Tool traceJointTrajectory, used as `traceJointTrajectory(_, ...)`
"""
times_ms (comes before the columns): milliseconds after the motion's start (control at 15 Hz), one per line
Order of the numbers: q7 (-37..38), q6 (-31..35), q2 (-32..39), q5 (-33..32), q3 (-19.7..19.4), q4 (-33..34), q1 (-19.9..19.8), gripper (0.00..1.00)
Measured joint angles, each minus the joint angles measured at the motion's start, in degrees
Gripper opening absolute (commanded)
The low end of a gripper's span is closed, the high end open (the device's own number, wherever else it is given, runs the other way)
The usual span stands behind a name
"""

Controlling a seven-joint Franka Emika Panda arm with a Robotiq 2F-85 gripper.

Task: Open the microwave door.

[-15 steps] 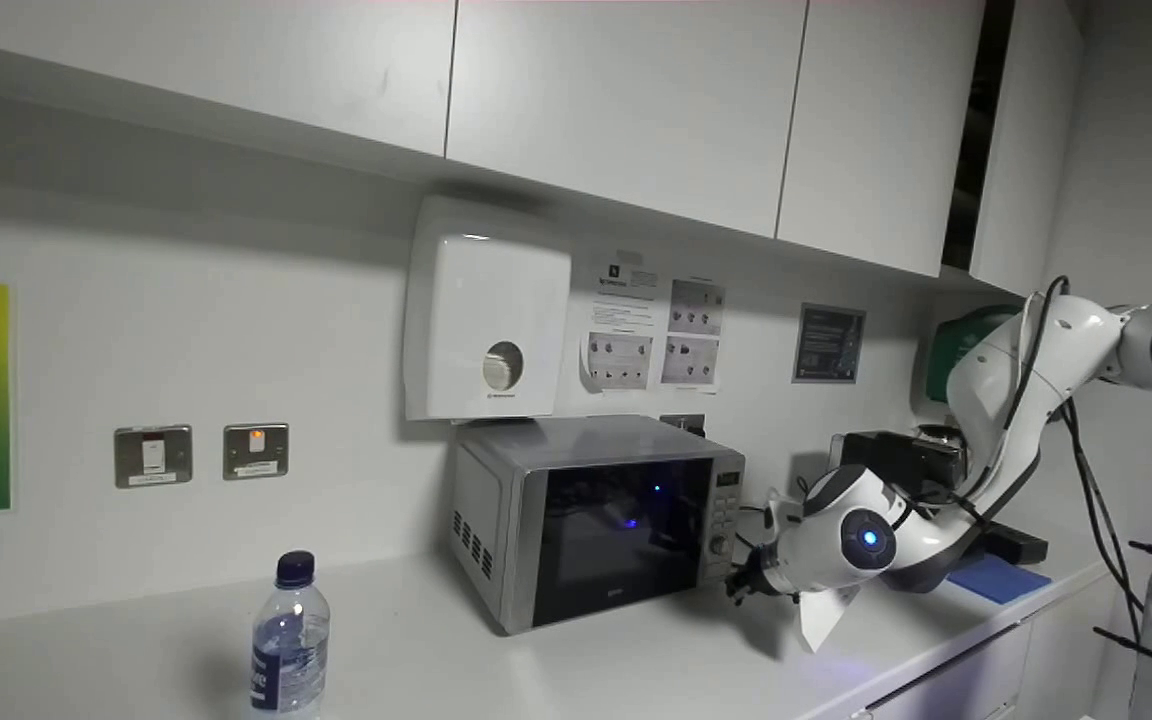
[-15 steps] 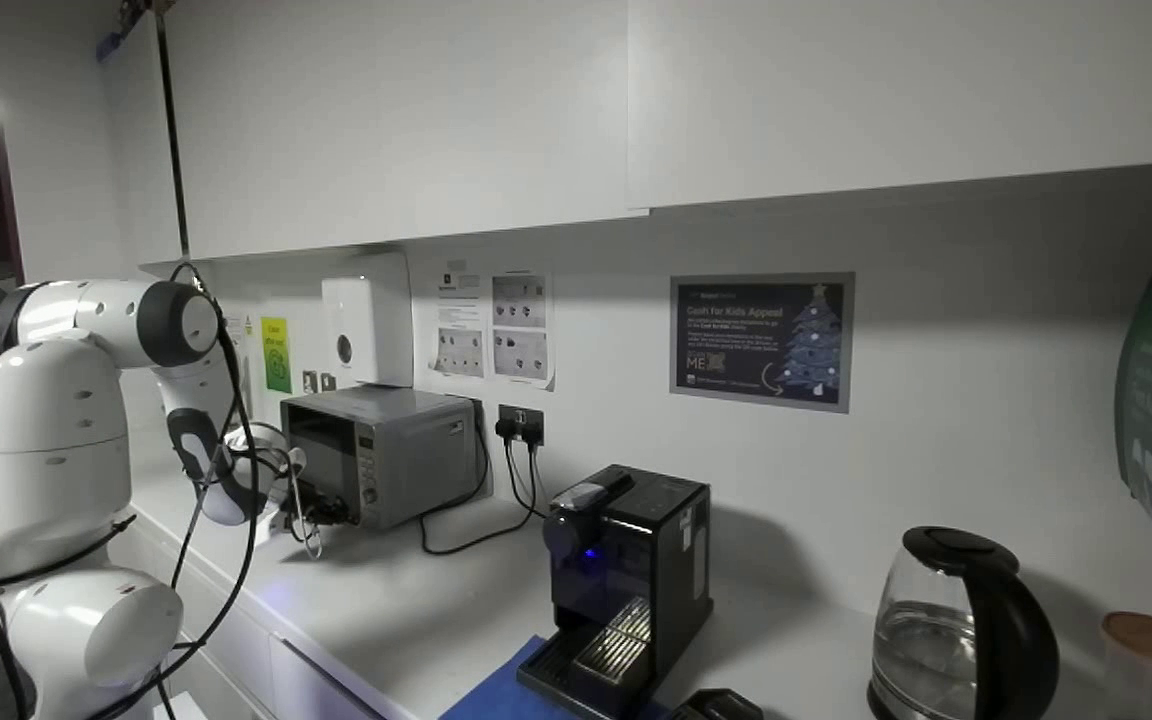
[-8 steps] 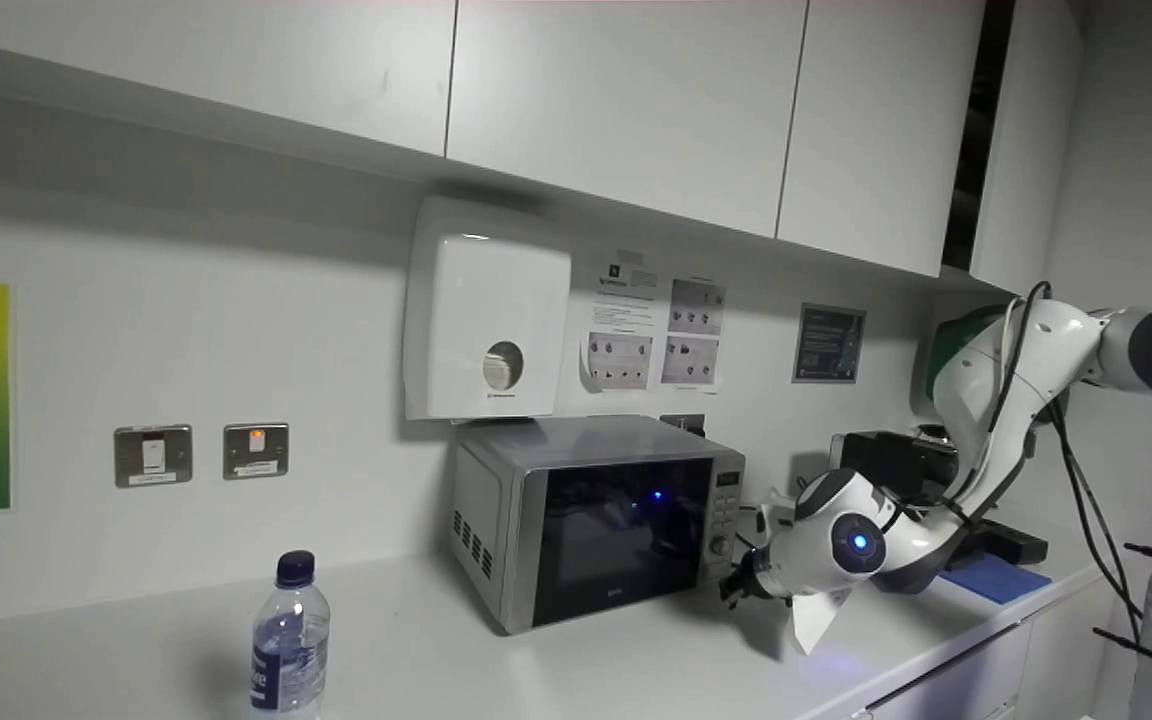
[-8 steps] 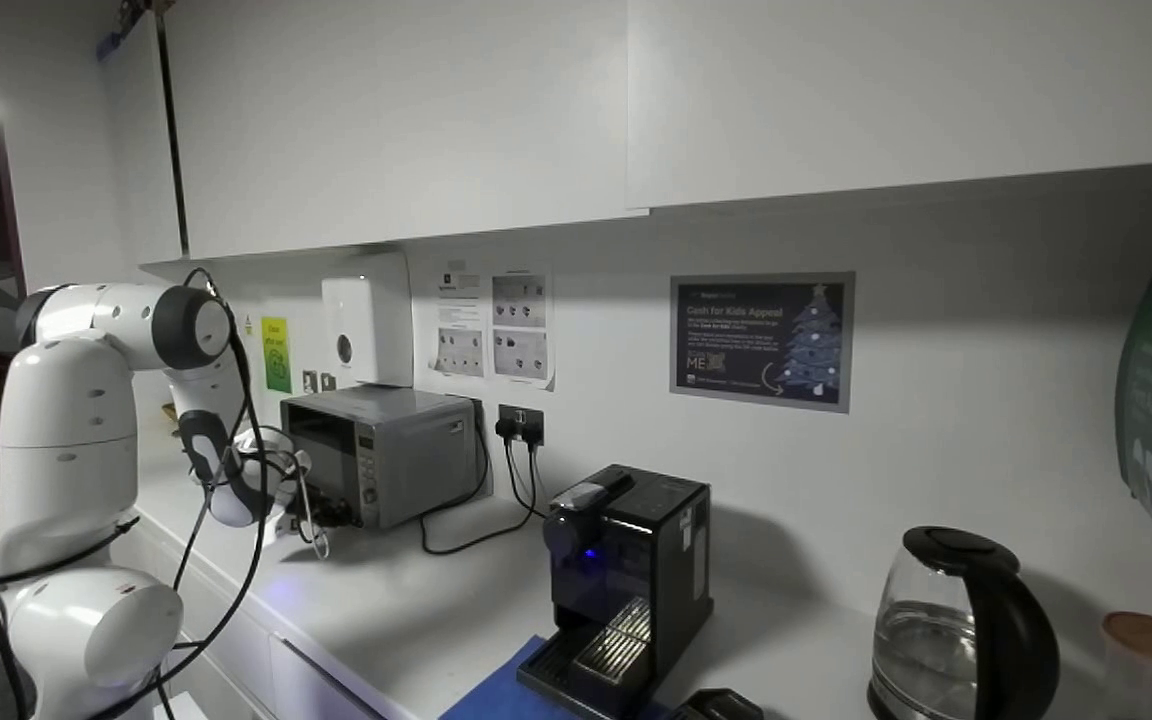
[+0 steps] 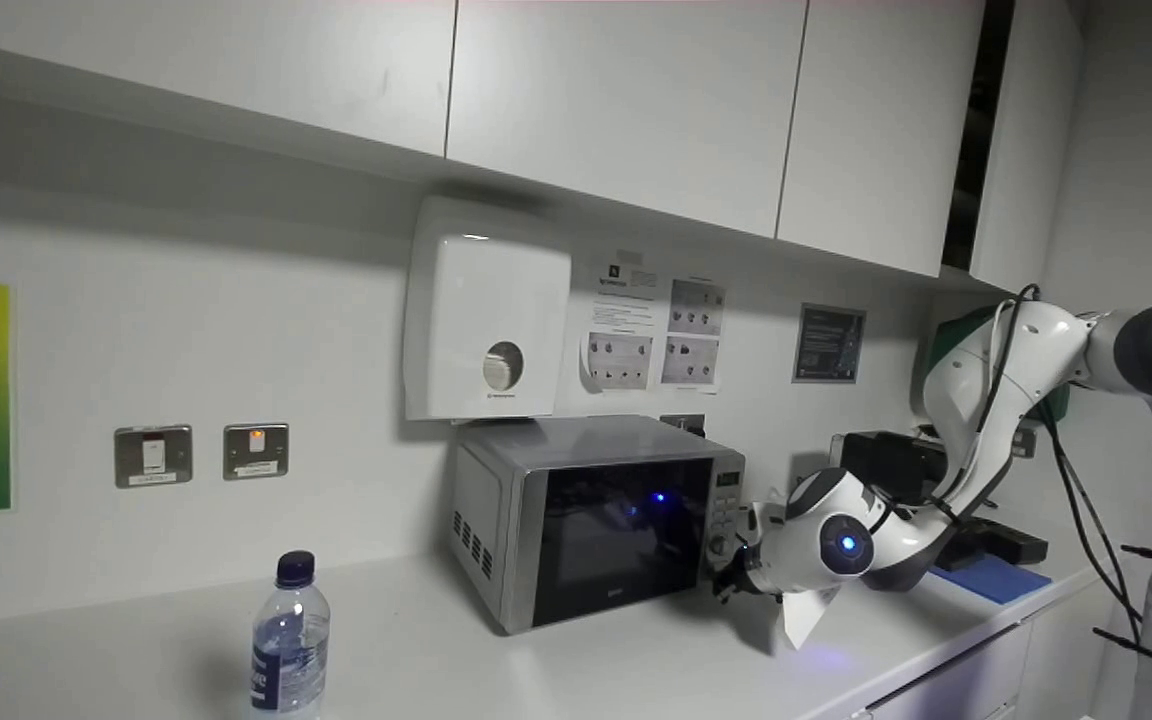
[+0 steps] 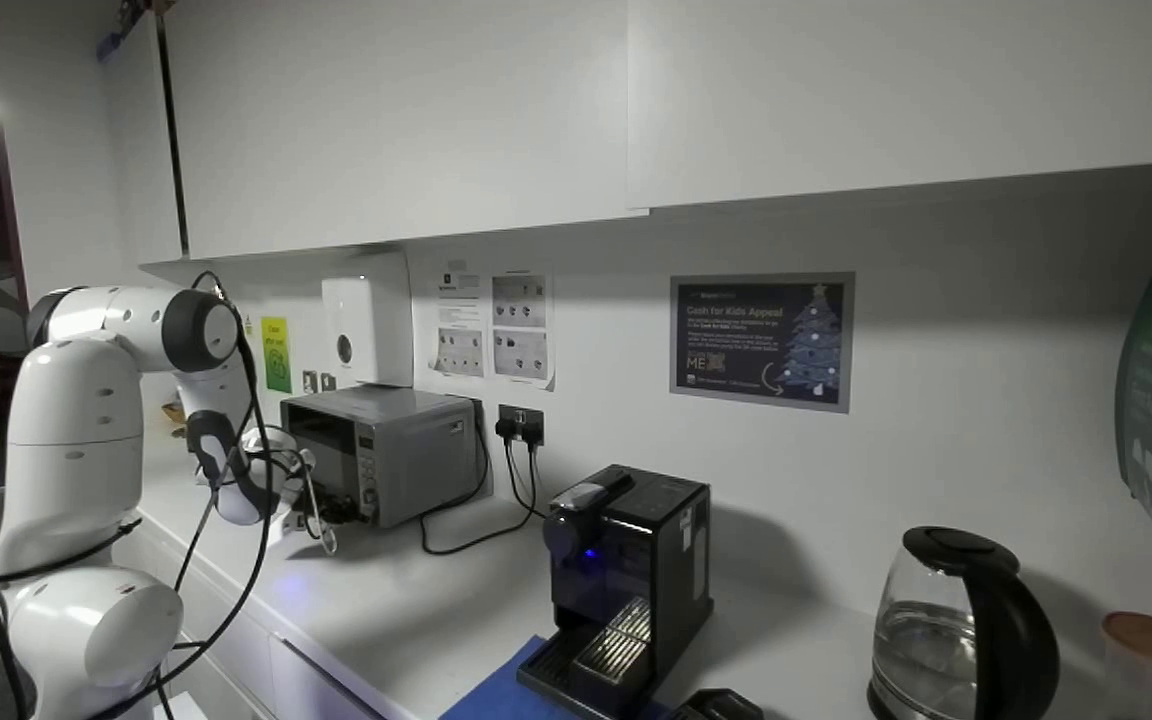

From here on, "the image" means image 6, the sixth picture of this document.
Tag silver microwave oven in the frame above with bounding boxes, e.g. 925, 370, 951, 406
280, 384, 483, 529

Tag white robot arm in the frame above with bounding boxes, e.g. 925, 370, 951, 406
0, 285, 280, 720

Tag paper instruction sheets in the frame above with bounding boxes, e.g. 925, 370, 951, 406
431, 266, 551, 389

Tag black coffee machine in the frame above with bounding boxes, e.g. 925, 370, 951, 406
521, 464, 713, 720

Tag white paper towel dispenser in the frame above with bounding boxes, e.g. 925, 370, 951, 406
322, 277, 377, 384

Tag blue mat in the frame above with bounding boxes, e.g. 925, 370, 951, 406
438, 637, 674, 720

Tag white upper cabinets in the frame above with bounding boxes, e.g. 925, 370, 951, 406
124, 0, 1152, 259

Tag glass electric kettle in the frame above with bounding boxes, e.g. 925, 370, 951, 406
870, 525, 1060, 720

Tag black wall socket plugs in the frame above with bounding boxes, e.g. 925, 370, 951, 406
495, 406, 544, 447

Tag black power cable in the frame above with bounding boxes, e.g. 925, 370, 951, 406
412, 438, 547, 561

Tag dark framed wall notice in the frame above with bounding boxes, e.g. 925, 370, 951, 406
668, 271, 857, 414

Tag green yellow wall poster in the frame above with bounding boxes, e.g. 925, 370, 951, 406
260, 316, 294, 394

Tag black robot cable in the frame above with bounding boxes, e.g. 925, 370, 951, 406
0, 268, 288, 720

